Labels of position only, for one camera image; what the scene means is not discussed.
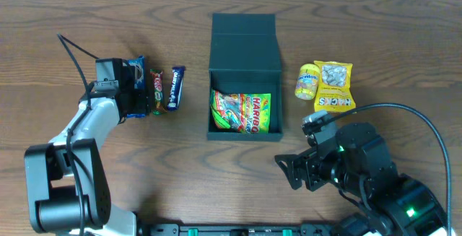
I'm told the blue Oreo cookie pack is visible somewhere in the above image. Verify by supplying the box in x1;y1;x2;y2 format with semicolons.
123;56;149;118

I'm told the green Haribo gummy bag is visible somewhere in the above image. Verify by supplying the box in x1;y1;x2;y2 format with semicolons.
210;89;271;134

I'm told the yellow Hacks candy bag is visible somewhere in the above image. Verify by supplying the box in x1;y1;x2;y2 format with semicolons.
314;61;356;113

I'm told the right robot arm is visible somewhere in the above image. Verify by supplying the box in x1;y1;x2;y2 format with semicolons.
275;123;447;235

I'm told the green red KitKat Milo bar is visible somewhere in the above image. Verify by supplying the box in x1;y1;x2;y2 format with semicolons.
150;69;167;115

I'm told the blue Dairy Milk bar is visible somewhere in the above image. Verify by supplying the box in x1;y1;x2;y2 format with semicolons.
167;66;186;111

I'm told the yellow Mentos bottle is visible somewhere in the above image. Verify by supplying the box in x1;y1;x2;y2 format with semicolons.
295;64;321;100

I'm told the dark green open box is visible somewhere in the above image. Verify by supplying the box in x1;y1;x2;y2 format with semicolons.
207;13;283;141

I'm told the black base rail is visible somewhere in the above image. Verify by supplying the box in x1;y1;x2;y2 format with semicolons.
136;223;332;236

